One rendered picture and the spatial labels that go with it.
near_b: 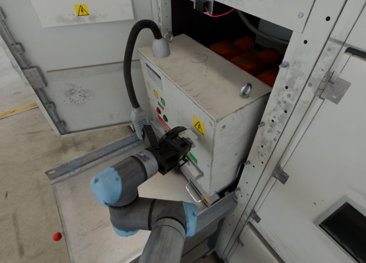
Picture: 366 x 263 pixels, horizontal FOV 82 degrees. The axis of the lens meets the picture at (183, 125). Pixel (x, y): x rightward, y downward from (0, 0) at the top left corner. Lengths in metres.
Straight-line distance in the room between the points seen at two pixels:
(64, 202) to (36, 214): 1.10
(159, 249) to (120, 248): 0.55
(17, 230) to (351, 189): 2.14
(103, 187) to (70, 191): 0.68
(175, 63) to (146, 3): 0.33
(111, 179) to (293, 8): 0.51
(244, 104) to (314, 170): 0.23
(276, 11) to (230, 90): 0.24
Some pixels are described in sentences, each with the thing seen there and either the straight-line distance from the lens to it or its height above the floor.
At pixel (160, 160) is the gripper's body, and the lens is 0.56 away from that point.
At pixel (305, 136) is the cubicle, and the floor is 1.38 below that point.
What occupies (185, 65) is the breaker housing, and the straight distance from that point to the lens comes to 0.77.
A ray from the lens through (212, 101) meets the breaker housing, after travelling 0.62.
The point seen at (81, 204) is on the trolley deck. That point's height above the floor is 0.82.
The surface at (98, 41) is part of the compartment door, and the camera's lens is 1.07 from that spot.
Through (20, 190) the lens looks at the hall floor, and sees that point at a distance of 2.44.
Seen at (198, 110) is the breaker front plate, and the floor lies 1.34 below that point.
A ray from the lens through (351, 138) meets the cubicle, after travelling 0.52.
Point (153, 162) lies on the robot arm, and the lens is 0.54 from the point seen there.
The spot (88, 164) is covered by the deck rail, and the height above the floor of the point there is 0.83.
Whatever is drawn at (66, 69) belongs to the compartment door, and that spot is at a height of 1.24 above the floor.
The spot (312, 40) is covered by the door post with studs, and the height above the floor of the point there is 1.57.
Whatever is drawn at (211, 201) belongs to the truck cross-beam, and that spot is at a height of 0.90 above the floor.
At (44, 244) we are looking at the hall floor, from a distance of 2.08.
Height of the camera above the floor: 1.74
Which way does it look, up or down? 45 degrees down
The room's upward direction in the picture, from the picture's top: straight up
